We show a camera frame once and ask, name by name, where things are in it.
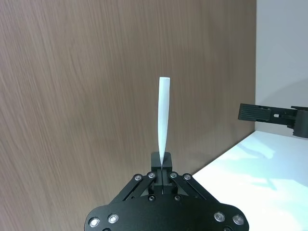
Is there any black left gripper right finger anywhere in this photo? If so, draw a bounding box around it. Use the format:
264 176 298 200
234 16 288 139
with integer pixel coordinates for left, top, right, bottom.
162 151 213 202

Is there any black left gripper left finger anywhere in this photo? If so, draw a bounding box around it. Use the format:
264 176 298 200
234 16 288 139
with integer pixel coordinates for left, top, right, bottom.
112 152 163 204

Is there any white table cloth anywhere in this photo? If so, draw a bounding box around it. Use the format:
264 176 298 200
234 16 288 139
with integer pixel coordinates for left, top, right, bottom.
192 130 308 231

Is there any thin white plastic strip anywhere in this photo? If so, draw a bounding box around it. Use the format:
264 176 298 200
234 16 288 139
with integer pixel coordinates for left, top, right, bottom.
157 77 172 167

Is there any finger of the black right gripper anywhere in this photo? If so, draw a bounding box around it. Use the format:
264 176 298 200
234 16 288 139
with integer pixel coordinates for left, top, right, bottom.
238 103 308 139

